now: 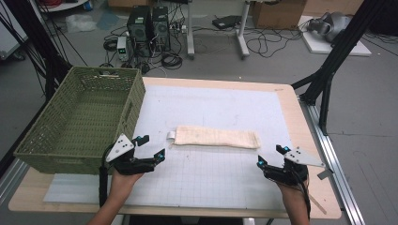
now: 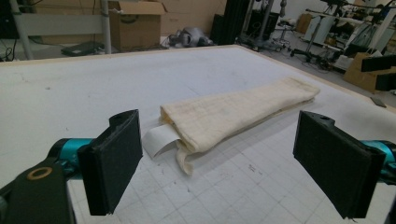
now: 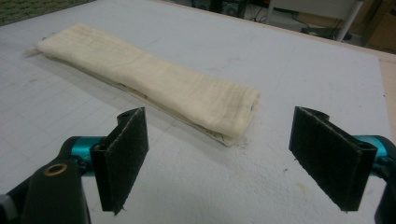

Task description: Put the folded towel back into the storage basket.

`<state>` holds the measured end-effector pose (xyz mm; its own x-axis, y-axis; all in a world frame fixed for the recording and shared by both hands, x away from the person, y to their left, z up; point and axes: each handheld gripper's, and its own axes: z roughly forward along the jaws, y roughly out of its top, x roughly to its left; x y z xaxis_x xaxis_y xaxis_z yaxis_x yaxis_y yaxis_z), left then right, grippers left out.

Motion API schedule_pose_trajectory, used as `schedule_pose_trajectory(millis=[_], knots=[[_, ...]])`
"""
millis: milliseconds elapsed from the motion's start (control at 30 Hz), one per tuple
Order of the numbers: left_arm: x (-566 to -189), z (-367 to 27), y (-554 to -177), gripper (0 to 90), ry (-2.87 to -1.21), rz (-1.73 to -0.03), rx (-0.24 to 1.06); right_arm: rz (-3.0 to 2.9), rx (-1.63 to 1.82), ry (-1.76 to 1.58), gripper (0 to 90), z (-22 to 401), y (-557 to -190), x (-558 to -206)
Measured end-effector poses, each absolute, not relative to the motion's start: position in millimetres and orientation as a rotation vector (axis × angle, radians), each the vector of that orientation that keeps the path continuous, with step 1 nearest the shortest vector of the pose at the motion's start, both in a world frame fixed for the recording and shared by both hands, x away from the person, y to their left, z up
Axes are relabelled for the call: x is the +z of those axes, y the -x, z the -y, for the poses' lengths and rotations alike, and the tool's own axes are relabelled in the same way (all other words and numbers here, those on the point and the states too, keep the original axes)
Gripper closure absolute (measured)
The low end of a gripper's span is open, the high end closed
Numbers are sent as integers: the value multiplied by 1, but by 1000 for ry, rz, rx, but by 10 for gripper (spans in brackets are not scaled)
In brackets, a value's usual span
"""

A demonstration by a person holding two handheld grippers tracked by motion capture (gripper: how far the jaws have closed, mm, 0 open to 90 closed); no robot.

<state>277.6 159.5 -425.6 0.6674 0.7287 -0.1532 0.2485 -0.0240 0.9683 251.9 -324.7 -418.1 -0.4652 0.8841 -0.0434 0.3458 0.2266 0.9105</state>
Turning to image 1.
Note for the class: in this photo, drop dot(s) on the black metal frame stand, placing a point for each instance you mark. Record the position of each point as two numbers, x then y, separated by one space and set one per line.
339 50
40 43

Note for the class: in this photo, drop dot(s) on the flat black device on floor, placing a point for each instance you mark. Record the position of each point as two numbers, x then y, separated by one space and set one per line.
226 22

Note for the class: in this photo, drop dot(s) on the white desk frame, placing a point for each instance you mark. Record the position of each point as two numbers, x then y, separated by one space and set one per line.
242 31

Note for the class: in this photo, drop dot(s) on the aluminium rail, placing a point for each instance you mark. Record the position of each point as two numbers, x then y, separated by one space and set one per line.
12 181
331 150

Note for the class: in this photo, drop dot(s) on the white floor board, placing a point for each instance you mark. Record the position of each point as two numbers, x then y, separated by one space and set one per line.
319 47

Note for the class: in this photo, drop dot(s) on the white grid mat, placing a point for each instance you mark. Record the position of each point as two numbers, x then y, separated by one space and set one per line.
206 106

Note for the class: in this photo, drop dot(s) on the wooden table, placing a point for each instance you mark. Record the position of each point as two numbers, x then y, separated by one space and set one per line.
305 125

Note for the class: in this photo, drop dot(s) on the clear plastic bag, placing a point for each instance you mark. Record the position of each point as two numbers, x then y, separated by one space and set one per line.
79 23

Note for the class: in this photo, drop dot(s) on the large black computer tower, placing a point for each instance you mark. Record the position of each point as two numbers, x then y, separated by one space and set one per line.
139 29

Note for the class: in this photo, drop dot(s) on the green wicker basket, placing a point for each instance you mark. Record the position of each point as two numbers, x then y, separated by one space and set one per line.
81 122

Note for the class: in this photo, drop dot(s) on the cream towel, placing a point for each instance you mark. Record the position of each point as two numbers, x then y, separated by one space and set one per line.
216 137

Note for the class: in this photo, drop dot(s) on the slim black computer tower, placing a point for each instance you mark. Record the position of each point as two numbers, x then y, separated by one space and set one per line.
161 28

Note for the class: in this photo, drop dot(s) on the person's right hand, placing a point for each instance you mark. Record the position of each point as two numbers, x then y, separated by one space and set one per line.
292 193

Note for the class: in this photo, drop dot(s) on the brown cardboard box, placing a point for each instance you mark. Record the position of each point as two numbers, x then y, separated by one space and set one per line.
278 14

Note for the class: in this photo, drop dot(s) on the person's left hand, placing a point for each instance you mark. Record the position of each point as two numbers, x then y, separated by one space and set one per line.
123 182

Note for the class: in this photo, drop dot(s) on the grey headset device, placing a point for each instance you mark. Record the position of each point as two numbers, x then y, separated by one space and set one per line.
331 26

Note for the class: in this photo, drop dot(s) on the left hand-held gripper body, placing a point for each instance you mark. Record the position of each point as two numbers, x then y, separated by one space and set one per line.
120 149

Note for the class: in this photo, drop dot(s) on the grey power supply unit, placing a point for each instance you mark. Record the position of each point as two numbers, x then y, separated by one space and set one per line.
122 48

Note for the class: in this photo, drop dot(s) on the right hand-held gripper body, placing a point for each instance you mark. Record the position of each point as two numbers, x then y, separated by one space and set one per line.
292 170

